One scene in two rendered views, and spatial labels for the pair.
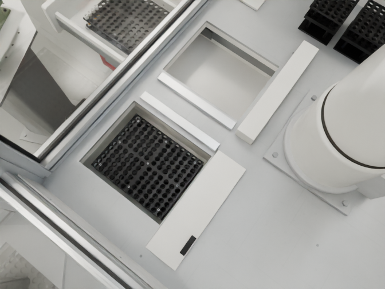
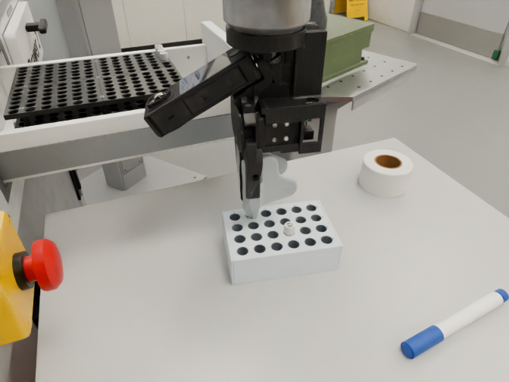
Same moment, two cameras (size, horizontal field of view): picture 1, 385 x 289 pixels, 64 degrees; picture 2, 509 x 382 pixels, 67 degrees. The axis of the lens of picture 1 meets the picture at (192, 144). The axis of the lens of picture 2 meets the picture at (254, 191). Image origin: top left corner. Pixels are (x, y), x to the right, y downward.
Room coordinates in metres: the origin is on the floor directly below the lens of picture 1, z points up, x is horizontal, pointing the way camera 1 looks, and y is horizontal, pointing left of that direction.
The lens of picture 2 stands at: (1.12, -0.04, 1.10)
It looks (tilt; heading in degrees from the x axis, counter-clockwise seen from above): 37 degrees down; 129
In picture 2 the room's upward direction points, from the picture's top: straight up
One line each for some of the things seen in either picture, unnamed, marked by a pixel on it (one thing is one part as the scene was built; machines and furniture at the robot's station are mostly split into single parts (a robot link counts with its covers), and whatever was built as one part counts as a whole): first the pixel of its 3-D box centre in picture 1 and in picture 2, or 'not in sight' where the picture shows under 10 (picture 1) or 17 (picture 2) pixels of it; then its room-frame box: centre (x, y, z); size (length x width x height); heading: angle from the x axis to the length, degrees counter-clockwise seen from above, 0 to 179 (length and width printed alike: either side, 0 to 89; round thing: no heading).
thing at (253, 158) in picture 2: not in sight; (251, 158); (0.91, 0.21, 0.89); 0.05 x 0.02 x 0.09; 140
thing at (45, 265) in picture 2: not in sight; (39, 266); (0.87, 0.01, 0.88); 0.04 x 0.03 x 0.04; 151
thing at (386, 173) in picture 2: not in sight; (385, 173); (0.98, 0.44, 0.78); 0.07 x 0.07 x 0.04
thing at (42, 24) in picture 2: not in sight; (36, 26); (0.29, 0.30, 0.91); 0.07 x 0.04 x 0.01; 151
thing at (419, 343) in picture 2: not in sight; (457, 320); (1.14, 0.26, 0.77); 0.14 x 0.02 x 0.02; 67
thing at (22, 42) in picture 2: not in sight; (26, 45); (0.28, 0.28, 0.87); 0.29 x 0.02 x 0.11; 151
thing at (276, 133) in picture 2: not in sight; (272, 90); (0.91, 0.25, 0.95); 0.09 x 0.08 x 0.12; 50
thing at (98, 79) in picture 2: not in sight; (103, 98); (0.61, 0.23, 0.87); 0.22 x 0.18 x 0.06; 61
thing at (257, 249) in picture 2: not in sight; (278, 239); (0.94, 0.23, 0.78); 0.12 x 0.08 x 0.04; 50
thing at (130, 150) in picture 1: (149, 166); not in sight; (0.18, 0.10, 0.87); 0.22 x 0.18 x 0.06; 61
